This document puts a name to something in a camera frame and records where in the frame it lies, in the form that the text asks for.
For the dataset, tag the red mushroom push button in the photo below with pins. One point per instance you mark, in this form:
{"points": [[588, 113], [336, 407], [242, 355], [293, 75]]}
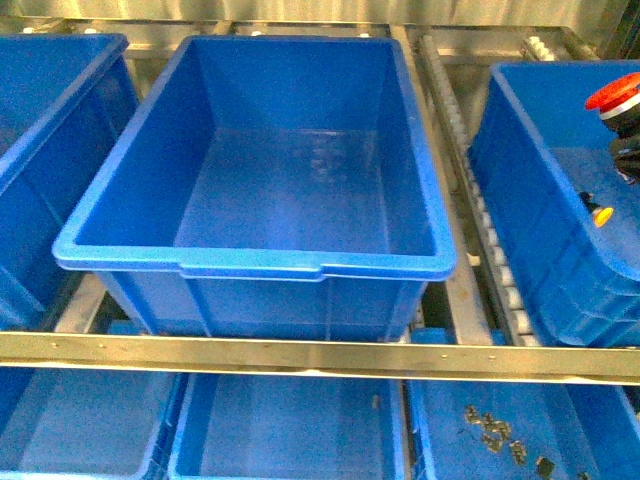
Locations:
{"points": [[617, 104]]}

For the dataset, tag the large yellow mushroom push button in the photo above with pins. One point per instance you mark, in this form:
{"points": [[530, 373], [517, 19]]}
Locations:
{"points": [[599, 214]]}

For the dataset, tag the blue bin with buttons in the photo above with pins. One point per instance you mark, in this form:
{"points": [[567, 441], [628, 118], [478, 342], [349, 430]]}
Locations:
{"points": [[65, 100]]}

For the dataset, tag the empty blue middle bin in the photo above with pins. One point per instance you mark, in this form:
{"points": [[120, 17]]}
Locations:
{"points": [[271, 187]]}

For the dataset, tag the lower blue bin middle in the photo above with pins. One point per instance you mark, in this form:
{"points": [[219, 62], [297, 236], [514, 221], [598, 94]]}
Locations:
{"points": [[277, 427]]}

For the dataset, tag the lower blue bin with parts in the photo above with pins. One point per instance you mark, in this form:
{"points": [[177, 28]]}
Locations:
{"points": [[579, 427]]}

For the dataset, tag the blue target bin right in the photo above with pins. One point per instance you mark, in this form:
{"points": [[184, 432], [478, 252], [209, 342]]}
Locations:
{"points": [[536, 149]]}

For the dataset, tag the small black metal parts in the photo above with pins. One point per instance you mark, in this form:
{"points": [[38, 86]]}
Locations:
{"points": [[496, 435]]}

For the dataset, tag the lower blue bin left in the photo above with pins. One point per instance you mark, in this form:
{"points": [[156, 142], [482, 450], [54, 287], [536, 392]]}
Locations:
{"points": [[88, 424]]}

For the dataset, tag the metal shelf front rail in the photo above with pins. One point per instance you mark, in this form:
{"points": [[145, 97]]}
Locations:
{"points": [[322, 359]]}

